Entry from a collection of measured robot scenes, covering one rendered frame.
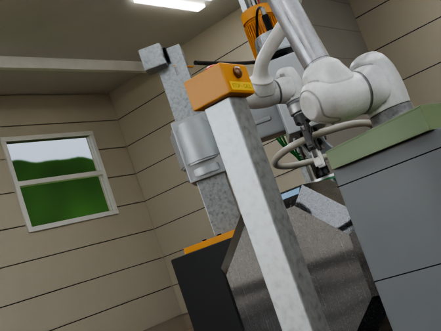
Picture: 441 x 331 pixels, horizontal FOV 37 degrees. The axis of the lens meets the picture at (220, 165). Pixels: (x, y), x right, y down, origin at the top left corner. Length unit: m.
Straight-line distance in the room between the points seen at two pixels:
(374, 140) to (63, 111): 8.92
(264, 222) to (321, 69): 0.83
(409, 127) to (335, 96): 0.26
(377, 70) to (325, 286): 1.09
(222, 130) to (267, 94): 1.09
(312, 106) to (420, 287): 0.68
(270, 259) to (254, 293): 1.62
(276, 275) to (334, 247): 1.39
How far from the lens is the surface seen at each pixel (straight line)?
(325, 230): 2.93
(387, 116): 2.31
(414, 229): 2.19
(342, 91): 2.20
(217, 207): 4.12
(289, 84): 2.71
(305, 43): 2.30
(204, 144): 4.10
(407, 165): 2.16
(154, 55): 4.25
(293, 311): 1.55
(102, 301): 10.08
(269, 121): 4.18
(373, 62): 2.34
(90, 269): 10.07
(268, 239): 1.54
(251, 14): 4.35
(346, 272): 2.93
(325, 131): 2.70
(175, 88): 4.26
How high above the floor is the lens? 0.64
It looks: 8 degrees up
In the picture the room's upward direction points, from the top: 19 degrees counter-clockwise
